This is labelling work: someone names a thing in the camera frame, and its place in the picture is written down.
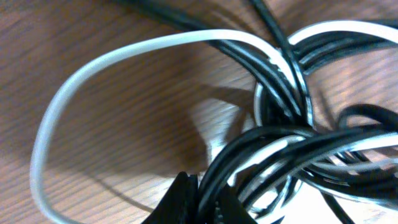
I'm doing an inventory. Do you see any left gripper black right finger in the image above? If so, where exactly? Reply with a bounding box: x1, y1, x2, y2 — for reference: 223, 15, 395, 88
214, 185, 256, 224

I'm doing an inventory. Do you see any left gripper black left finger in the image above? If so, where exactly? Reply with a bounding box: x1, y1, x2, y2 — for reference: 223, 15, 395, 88
142, 172, 198, 224

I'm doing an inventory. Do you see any black USB cable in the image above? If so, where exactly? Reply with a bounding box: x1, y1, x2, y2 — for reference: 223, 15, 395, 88
118, 0, 398, 224

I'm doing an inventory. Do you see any white USB cable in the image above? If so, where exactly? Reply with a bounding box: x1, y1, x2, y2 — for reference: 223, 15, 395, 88
29, 20, 398, 224

